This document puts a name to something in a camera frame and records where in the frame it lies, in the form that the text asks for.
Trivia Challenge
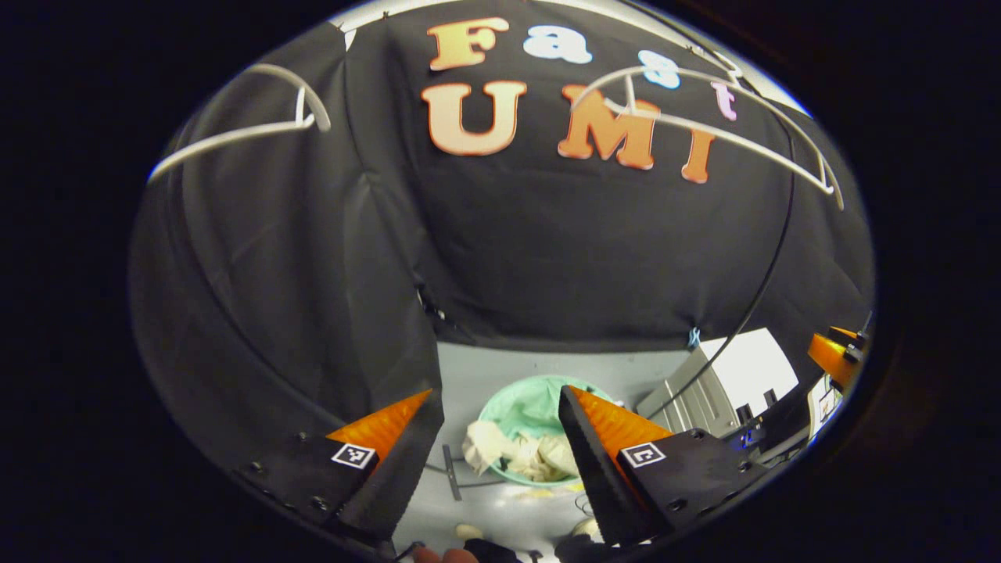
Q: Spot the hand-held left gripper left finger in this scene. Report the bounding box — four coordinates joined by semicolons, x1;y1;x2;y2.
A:
235;389;445;548

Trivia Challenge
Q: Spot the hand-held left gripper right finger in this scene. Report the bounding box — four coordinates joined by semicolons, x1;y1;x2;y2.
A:
558;385;771;548

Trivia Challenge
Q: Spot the cream shirt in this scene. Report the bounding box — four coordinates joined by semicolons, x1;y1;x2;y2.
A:
461;420;583;483

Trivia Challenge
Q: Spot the green laundry hamper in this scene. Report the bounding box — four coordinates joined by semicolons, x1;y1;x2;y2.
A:
477;375;619;487

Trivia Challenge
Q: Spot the white hanger with hook wrap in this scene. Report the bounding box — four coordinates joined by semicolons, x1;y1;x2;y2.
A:
571;47;845;210

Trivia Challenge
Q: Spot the empty white hanger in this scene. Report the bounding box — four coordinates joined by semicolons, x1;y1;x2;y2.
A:
147;64;332;185

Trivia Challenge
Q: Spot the dark floor bar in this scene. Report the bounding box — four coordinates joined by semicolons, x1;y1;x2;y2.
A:
441;443;465;502

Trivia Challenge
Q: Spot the grey ribbed panel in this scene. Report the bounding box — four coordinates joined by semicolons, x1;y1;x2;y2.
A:
635;348;740;439

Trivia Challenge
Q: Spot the black backdrop cloth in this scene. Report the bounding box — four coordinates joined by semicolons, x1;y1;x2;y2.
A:
129;0;875;470

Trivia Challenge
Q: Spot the black clothes rail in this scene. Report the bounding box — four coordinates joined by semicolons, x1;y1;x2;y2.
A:
626;0;798;419

